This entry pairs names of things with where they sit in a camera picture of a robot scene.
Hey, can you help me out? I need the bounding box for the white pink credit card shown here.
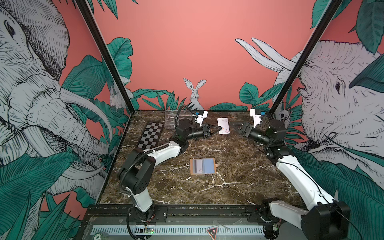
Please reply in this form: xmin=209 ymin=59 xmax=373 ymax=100
xmin=217 ymin=118 xmax=230 ymax=135

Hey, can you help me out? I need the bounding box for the clear acrylic organizer box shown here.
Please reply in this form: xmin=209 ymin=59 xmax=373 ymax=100
xmin=165 ymin=110 xmax=192 ymax=130

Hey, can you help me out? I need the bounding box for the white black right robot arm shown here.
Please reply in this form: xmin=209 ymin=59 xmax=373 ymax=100
xmin=230 ymin=120 xmax=350 ymax=240

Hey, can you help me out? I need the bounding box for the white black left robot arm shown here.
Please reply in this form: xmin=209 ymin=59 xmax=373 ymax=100
xmin=118 ymin=119 xmax=222 ymax=213

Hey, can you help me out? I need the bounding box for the black white checkered board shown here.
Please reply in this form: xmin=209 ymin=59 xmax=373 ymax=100
xmin=137 ymin=121 xmax=165 ymax=149

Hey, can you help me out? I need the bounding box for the red triangle warning sticker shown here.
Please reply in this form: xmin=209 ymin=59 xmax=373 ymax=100
xmin=206 ymin=227 xmax=219 ymax=240

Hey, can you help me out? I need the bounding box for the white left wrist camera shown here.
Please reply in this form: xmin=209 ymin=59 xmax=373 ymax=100
xmin=195 ymin=111 xmax=208 ymax=127

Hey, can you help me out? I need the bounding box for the black front mounting rail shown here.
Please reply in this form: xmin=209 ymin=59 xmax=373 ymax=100
xmin=85 ymin=203 xmax=326 ymax=224

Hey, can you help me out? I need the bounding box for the white perforated cable tray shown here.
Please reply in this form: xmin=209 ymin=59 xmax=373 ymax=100
xmin=90 ymin=225 xmax=264 ymax=236

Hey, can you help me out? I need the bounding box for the black corner frame post right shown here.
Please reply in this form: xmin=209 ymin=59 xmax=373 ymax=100
xmin=269 ymin=0 xmax=342 ymax=115

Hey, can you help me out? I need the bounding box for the black corner frame post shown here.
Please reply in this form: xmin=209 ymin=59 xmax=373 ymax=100
xmin=269 ymin=0 xmax=342 ymax=115
xmin=75 ymin=0 xmax=135 ymax=115

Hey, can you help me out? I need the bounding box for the black corner frame post left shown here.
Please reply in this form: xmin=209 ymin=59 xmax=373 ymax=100
xmin=75 ymin=0 xmax=135 ymax=115

